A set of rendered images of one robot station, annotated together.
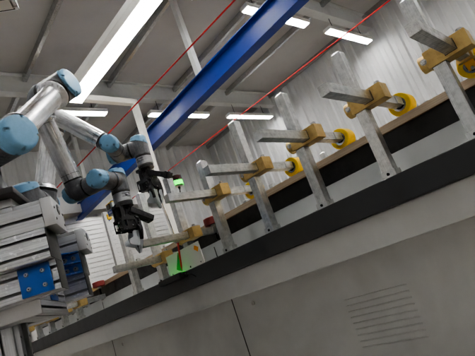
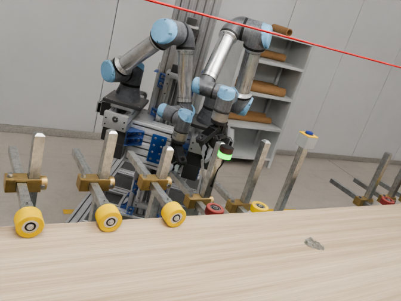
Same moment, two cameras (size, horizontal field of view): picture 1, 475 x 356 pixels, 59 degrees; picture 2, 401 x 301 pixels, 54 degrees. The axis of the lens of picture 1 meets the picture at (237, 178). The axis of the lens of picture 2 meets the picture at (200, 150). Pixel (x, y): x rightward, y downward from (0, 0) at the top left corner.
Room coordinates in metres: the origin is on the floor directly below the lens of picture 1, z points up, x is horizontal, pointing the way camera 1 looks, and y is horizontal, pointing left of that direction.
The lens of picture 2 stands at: (2.20, -1.30, 1.70)
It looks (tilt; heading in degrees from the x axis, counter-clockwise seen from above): 21 degrees down; 103
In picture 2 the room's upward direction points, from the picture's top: 17 degrees clockwise
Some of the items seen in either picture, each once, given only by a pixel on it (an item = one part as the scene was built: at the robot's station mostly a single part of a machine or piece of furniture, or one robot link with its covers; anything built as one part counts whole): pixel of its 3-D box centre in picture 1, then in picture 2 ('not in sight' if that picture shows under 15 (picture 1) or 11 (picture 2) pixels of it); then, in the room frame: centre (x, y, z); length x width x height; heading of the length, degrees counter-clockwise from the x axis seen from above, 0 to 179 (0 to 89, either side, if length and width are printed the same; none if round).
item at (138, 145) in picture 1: (139, 147); (224, 99); (1.85, 0.38, 1.31); 0.09 x 0.08 x 0.11; 93
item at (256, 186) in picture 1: (253, 176); (101, 186); (1.57, -0.06, 0.93); 0.04 x 0.04 x 0.48; 48
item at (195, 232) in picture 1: (189, 235); (199, 201); (1.89, 0.30, 0.85); 0.14 x 0.06 x 0.05; 48
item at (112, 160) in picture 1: (119, 152); (225, 95); (1.83, 0.48, 1.31); 0.11 x 0.11 x 0.08; 3
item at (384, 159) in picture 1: (366, 119); not in sight; (1.24, -0.43, 0.90); 0.04 x 0.04 x 0.48; 48
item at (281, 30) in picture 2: not in sight; (281, 30); (1.61, 3.30, 1.59); 0.30 x 0.08 x 0.08; 134
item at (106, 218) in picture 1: (119, 260); not in sight; (4.44, 1.49, 1.25); 0.09 x 0.08 x 1.10; 48
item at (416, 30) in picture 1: (440, 42); not in sight; (0.98, -0.59, 0.95); 0.37 x 0.03 x 0.03; 138
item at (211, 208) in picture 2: (214, 227); (212, 218); (1.99, 0.19, 0.85); 0.08 x 0.08 x 0.11
